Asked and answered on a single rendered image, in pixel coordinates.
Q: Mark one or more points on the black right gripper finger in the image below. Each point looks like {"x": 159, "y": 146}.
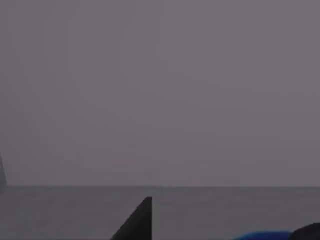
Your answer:
{"x": 141, "y": 222}

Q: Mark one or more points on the blue and black object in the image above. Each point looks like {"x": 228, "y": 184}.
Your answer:
{"x": 265, "y": 236}

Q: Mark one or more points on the grey upright object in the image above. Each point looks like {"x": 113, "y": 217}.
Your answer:
{"x": 2, "y": 175}

